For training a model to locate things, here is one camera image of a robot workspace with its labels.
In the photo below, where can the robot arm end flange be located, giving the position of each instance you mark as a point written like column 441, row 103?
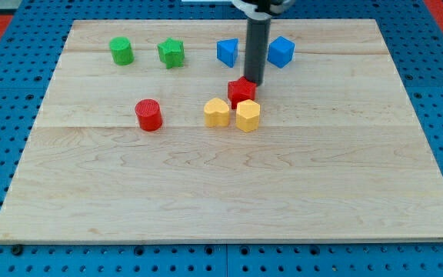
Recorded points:
column 262, row 9

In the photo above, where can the light wooden board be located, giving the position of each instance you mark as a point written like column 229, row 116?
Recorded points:
column 339, row 155

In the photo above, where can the green cylinder block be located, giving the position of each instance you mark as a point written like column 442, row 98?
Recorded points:
column 121, row 50

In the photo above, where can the yellow hexagon block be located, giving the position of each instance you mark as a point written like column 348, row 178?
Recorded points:
column 248, row 115

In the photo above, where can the blue triangle block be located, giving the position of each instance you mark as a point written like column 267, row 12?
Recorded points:
column 227, row 51

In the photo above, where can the green star block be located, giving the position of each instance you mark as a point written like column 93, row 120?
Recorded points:
column 171, row 52

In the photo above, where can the yellow heart block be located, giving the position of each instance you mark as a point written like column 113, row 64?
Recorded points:
column 216, row 113

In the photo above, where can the red cylinder block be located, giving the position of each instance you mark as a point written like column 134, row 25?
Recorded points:
column 149, row 114

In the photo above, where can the blue cube block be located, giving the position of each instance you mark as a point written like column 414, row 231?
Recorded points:
column 280, row 51

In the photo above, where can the red star block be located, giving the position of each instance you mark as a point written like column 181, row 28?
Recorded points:
column 241, row 90

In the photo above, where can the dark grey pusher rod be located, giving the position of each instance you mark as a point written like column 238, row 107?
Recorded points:
column 256, row 47

